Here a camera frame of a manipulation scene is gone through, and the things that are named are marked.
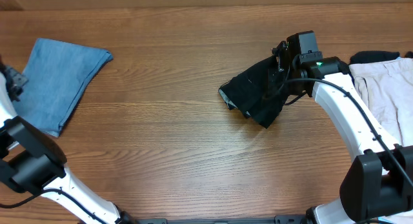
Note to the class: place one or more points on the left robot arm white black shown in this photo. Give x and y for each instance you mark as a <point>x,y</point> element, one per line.
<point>32,162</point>

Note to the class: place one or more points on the black garment in pile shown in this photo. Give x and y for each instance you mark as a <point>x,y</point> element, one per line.
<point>373,57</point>

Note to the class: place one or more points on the blue denim garment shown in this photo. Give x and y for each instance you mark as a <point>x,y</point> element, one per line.
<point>58,74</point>

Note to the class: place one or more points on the black shorts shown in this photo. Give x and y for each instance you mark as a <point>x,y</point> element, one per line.
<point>258,92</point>

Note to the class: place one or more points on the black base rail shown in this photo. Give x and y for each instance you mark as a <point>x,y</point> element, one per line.
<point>278,219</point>

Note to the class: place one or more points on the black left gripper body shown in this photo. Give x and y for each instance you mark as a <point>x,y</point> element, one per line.
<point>16,81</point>

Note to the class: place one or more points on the beige shorts pile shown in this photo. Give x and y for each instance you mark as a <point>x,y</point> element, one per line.
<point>386,89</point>

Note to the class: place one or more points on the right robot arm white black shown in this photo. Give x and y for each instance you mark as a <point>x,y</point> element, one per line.
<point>378,183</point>

